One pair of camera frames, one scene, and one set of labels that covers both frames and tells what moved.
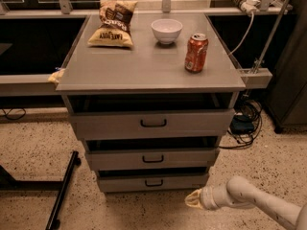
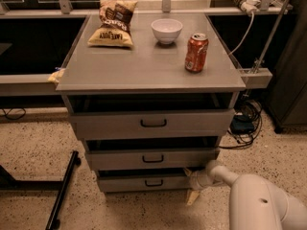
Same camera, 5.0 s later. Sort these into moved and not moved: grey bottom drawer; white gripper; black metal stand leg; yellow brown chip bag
Moved: white gripper
Not moved: black metal stand leg; yellow brown chip bag; grey bottom drawer
